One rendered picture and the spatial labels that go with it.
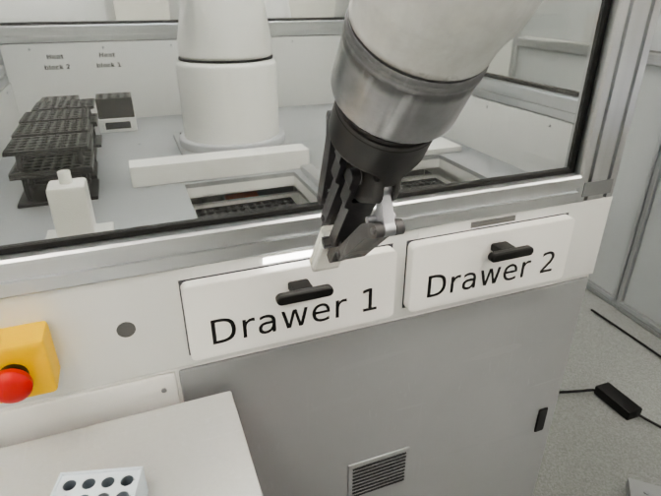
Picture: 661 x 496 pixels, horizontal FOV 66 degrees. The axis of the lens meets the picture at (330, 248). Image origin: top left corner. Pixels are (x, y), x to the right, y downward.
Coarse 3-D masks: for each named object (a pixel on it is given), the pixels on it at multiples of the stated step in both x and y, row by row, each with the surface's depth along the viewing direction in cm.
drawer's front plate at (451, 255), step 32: (512, 224) 78; (544, 224) 79; (416, 256) 72; (448, 256) 74; (480, 256) 77; (544, 256) 82; (416, 288) 75; (448, 288) 77; (480, 288) 79; (512, 288) 82
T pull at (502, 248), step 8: (496, 248) 75; (504, 248) 75; (512, 248) 74; (520, 248) 74; (528, 248) 75; (488, 256) 73; (496, 256) 73; (504, 256) 73; (512, 256) 74; (520, 256) 75
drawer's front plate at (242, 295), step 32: (384, 256) 70; (192, 288) 62; (224, 288) 63; (256, 288) 65; (352, 288) 70; (384, 288) 72; (192, 320) 63; (256, 320) 67; (288, 320) 69; (352, 320) 73; (192, 352) 65; (224, 352) 67
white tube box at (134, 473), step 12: (108, 468) 54; (120, 468) 54; (132, 468) 54; (60, 480) 53; (72, 480) 53; (84, 480) 53; (96, 480) 53; (108, 480) 53; (120, 480) 53; (132, 480) 54; (144, 480) 54; (60, 492) 51; (72, 492) 51; (84, 492) 51; (96, 492) 51; (108, 492) 51; (120, 492) 52; (132, 492) 51; (144, 492) 54
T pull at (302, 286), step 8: (296, 280) 66; (304, 280) 66; (288, 288) 66; (296, 288) 64; (304, 288) 64; (312, 288) 64; (320, 288) 64; (328, 288) 65; (280, 296) 63; (288, 296) 63; (296, 296) 63; (304, 296) 64; (312, 296) 64; (320, 296) 65; (280, 304) 63
